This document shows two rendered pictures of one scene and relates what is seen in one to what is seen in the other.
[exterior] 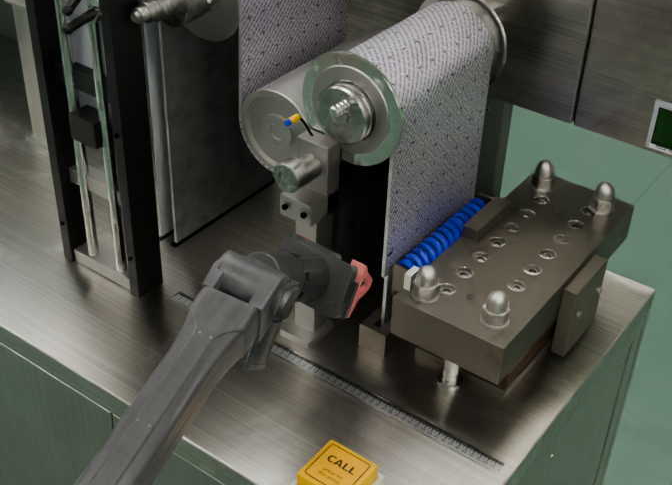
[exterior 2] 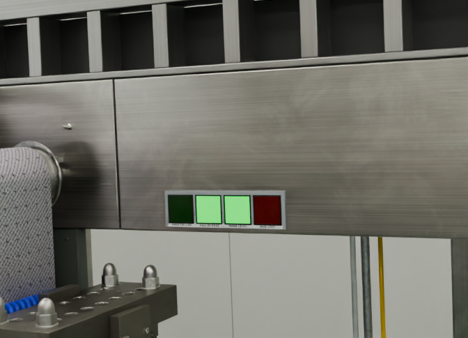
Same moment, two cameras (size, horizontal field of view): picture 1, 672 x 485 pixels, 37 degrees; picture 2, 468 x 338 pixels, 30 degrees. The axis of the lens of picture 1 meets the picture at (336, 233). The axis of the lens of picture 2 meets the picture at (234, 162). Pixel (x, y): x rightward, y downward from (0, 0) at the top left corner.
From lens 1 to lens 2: 0.73 m
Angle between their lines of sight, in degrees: 33
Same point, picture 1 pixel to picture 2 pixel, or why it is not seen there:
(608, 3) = (123, 134)
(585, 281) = (127, 312)
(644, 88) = (157, 185)
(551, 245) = (106, 300)
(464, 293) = (28, 320)
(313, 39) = not seen: outside the picture
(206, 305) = not seen: outside the picture
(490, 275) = not seen: hidden behind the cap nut
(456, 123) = (24, 217)
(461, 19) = (23, 150)
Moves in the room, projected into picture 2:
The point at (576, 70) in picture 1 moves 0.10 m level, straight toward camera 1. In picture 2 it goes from (114, 187) to (102, 192)
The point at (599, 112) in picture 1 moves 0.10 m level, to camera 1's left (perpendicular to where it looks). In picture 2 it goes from (134, 213) to (83, 216)
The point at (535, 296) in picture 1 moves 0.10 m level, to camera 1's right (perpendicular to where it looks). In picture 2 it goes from (83, 316) to (143, 311)
